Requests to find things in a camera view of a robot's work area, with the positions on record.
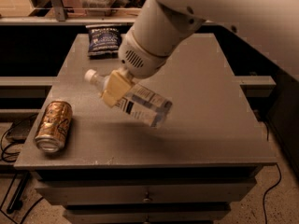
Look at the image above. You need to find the black cables left floor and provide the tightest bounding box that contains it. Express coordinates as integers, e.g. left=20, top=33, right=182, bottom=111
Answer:
left=0, top=114, right=45, bottom=224

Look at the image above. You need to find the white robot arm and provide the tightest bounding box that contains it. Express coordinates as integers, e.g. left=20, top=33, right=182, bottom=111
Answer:
left=101, top=0, right=299, bottom=107

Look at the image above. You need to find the orange soda can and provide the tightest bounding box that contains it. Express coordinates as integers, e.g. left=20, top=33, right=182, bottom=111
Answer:
left=34, top=101, right=73, bottom=153

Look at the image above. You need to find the grey metal shelf rail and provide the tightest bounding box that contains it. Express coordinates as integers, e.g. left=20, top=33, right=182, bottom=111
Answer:
left=0, top=0, right=142, bottom=25

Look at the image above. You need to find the blue plastic bottle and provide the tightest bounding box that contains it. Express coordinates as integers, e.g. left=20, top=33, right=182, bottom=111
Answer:
left=84, top=69, right=173, bottom=128

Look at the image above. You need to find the black power adapter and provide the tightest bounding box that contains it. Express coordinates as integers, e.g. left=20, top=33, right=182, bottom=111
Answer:
left=6, top=120, right=32, bottom=142

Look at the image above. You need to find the drawer knob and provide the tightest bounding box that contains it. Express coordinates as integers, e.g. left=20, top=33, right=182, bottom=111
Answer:
left=143, top=192, right=152, bottom=203

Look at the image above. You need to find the clear plastic container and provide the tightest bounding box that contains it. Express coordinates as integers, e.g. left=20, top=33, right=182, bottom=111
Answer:
left=80, top=0, right=116, bottom=16

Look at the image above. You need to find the black cable right floor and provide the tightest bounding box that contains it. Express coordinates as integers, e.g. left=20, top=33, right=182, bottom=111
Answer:
left=262, top=121, right=282, bottom=224

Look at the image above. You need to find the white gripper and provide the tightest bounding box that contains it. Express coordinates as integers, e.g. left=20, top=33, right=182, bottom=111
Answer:
left=101, top=31, right=168, bottom=107

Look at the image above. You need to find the blue chip bag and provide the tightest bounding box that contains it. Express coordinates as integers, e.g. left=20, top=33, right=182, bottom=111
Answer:
left=87, top=24, right=122, bottom=57

